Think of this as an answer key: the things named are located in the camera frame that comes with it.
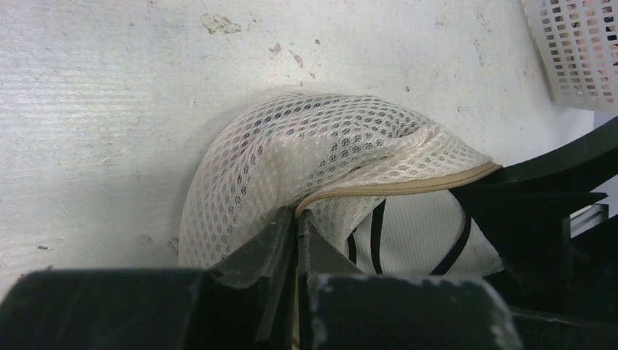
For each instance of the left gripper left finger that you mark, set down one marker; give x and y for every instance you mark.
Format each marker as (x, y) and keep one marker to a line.
(242, 302)

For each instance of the white plastic basket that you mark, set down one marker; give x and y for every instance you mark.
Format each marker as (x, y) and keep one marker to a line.
(577, 42)

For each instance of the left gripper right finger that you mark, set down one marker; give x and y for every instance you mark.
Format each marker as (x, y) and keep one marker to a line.
(340, 307)

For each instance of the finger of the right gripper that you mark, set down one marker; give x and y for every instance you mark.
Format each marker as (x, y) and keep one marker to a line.
(524, 211)

